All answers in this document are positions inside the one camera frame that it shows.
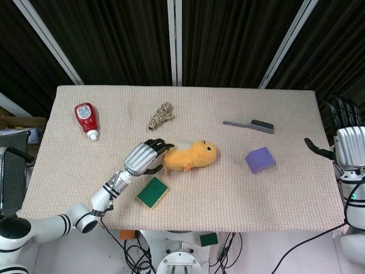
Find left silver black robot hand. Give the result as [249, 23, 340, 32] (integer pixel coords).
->
[123, 138, 175, 177]

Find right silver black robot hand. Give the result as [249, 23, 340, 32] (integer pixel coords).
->
[304, 95, 365, 173]

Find yellow plush toy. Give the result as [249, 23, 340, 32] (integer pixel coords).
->
[162, 139, 218, 174]

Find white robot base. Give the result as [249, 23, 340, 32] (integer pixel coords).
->
[139, 229, 219, 274]

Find green yellow sponge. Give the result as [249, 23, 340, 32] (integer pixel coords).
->
[136, 176, 169, 209]

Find beige waffle-weave tablecloth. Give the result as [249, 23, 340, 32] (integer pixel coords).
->
[15, 84, 346, 232]

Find red squeeze bottle white cap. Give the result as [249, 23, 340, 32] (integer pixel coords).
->
[74, 102, 100, 142]

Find purple foam cube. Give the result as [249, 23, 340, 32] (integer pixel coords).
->
[245, 146, 276, 174]

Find grey brush black bristles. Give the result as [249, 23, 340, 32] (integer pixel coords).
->
[222, 119, 276, 135]

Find small green sponge block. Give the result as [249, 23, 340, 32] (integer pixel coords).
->
[199, 232, 218, 248]

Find black pleated curtain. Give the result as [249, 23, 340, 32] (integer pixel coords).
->
[0, 0, 365, 120]

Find brown cardboard box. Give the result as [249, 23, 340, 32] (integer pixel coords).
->
[0, 115, 47, 131]

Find black mesh chair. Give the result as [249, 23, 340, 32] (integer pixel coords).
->
[0, 136, 36, 213]

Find braided rope bundle toy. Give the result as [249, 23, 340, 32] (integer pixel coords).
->
[148, 102, 175, 131]

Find black cable tangle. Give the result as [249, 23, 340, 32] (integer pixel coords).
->
[99, 216, 160, 274]

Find white upright double frame post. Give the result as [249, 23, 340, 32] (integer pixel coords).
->
[167, 0, 184, 87]

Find white slanted frame post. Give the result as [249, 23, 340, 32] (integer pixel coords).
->
[17, 0, 84, 86]
[258, 0, 312, 90]

